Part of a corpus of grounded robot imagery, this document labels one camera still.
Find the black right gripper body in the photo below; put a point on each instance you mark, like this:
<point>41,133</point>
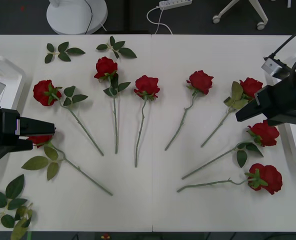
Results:
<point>283,100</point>

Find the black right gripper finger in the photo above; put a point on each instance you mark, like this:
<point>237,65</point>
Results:
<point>288,121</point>
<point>248,112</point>

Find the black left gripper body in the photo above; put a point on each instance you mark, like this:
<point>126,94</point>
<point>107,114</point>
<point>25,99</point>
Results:
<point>5,123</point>

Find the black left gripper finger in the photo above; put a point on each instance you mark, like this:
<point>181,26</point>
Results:
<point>8,146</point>
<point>38,127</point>

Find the red rose with green stem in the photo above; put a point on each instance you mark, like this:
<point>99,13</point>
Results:
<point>146,86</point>
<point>44,92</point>
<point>50,153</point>
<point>200,81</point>
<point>105,67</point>
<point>250,86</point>
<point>265,136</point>
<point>268,177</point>

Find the dark green leaf twig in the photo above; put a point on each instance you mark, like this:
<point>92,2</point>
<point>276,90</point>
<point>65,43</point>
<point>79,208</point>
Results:
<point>126,52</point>
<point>63,47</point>
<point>14,186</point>

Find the pale green leaf twig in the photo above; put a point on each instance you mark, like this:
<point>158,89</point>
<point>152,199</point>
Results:
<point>19,230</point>

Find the white chair base with casters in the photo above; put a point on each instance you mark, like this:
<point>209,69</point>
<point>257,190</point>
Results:
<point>238,7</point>

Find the white round stand base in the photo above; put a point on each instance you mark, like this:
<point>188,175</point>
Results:
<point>68,17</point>

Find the red and yellow button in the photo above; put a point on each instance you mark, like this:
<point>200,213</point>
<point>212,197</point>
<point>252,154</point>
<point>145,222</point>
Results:
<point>105,236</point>

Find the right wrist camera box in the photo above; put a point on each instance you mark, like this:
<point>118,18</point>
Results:
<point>273,66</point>

